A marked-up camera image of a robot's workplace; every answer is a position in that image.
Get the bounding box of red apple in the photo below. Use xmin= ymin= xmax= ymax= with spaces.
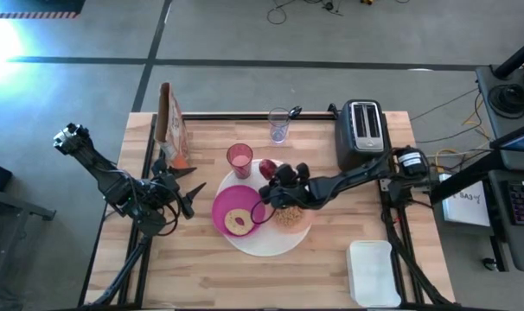
xmin=258 ymin=158 xmax=278 ymax=181

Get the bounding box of grey metal cart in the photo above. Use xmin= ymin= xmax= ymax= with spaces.
xmin=0 ymin=185 xmax=57 ymax=311

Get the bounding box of red translucent tumbler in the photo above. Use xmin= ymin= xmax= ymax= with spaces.
xmin=225 ymin=143 xmax=254 ymax=181

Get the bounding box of clear drinking glass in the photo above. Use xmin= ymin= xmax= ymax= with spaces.
xmin=267 ymin=106 xmax=292 ymax=144

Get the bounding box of peach plastic bowl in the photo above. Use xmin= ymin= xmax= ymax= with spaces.
xmin=268 ymin=202 xmax=316 ymax=235

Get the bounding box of magenta plastic plate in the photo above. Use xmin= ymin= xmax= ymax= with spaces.
xmin=210 ymin=184 xmax=267 ymax=238

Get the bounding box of yellow cable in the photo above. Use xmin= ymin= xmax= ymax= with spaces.
xmin=433 ymin=110 xmax=493 ymax=170

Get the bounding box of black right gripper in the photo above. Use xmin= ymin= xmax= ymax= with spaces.
xmin=258 ymin=162 xmax=320 ymax=211

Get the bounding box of laptop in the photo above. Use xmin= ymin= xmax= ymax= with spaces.
xmin=488 ymin=120 xmax=524 ymax=172

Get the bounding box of dark two-slot toaster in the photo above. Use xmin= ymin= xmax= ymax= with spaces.
xmin=334 ymin=98 xmax=393 ymax=173

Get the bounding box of orange pumpkin cereal box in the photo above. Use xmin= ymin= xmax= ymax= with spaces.
xmin=154 ymin=81 xmax=192 ymax=170

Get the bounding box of white paper sheet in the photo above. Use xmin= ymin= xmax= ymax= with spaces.
xmin=441 ymin=172 xmax=493 ymax=228

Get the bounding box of round black coiled cable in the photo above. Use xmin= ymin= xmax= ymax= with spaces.
xmin=487 ymin=82 xmax=524 ymax=120

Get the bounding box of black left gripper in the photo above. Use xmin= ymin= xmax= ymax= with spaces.
xmin=151 ymin=157 xmax=208 ymax=219

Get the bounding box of cereal pile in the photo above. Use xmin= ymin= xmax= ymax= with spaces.
xmin=272 ymin=206 xmax=305 ymax=229

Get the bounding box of white round woven placemat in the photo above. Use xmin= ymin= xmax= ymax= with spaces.
xmin=214 ymin=158 xmax=315 ymax=258

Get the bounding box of grey desk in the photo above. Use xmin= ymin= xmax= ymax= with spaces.
xmin=475 ymin=64 xmax=524 ymax=273

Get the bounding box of black cable loop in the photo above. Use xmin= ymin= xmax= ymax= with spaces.
xmin=265 ymin=5 xmax=288 ymax=26

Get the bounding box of white plastic container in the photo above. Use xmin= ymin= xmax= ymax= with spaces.
xmin=345 ymin=239 xmax=403 ymax=309

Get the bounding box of black metal table frame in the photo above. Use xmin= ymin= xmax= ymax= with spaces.
xmin=78 ymin=111 xmax=462 ymax=311

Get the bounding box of bagel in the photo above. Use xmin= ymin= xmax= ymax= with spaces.
xmin=223 ymin=207 xmax=256 ymax=238

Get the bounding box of spoon with teal handle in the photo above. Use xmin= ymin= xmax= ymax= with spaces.
xmin=283 ymin=105 xmax=304 ymax=130

